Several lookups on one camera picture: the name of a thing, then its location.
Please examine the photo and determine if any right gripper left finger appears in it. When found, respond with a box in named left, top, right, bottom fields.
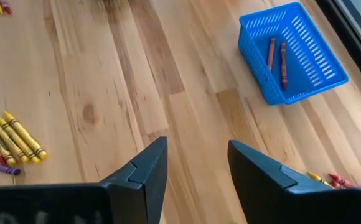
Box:
left=101, top=136, right=168, bottom=224

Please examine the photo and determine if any purple crayon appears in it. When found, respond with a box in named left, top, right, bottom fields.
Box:
left=0, top=157, right=22, bottom=176

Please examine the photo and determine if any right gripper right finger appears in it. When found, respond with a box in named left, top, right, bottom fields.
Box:
left=228, top=140, right=296, bottom=224

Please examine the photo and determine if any black metal table frame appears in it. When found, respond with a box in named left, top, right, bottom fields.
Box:
left=316, top=0, right=361, bottom=100

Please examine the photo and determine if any blue plastic basket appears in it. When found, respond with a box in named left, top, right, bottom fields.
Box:
left=237, top=1, right=349, bottom=106

